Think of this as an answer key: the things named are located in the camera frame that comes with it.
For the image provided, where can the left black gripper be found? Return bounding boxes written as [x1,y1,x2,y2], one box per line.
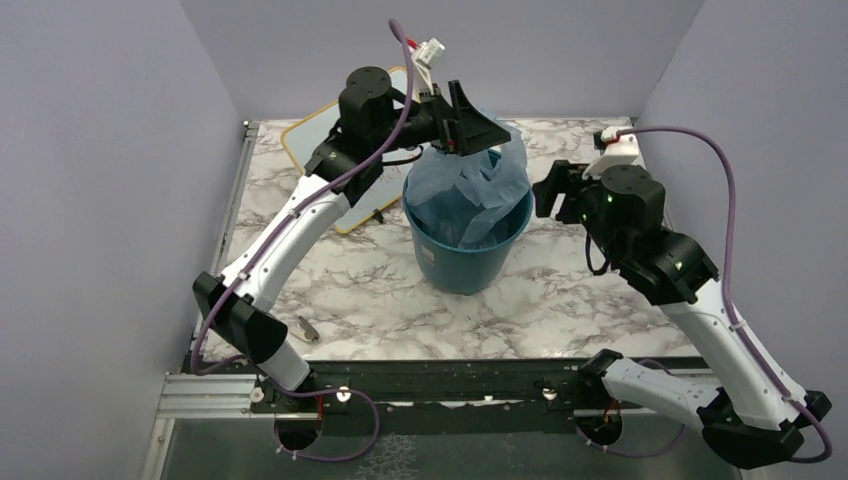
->
[372,80,511,157]

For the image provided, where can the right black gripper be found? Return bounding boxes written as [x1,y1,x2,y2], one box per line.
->
[533,157,622,261]

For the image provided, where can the blue plastic trash bag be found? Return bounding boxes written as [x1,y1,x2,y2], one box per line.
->
[404,122,530,250]

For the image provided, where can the teal plastic trash bin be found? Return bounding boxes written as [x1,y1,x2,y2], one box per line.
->
[402,178,533,295]

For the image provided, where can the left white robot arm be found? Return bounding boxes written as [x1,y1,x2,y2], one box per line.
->
[192,66,511,411]

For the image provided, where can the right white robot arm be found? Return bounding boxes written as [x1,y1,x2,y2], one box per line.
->
[532,160,831,469]

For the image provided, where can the yellow framed whiteboard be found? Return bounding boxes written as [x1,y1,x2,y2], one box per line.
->
[280,92,411,234]

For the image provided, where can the small grey eraser block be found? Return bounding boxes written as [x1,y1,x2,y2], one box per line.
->
[291,316,320,343]

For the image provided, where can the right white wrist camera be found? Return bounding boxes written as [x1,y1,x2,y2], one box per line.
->
[582,126,641,179]

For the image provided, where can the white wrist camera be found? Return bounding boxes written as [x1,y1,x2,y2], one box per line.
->
[407,37,445,95]
[582,126,641,179]

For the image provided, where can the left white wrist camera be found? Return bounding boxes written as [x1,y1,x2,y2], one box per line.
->
[407,37,445,95]

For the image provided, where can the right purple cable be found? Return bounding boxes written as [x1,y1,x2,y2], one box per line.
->
[616,125,833,464]

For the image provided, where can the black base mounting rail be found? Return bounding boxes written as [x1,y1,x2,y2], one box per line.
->
[158,358,641,438]

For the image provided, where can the aluminium table frame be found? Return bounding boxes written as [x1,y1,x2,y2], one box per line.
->
[140,120,261,479]

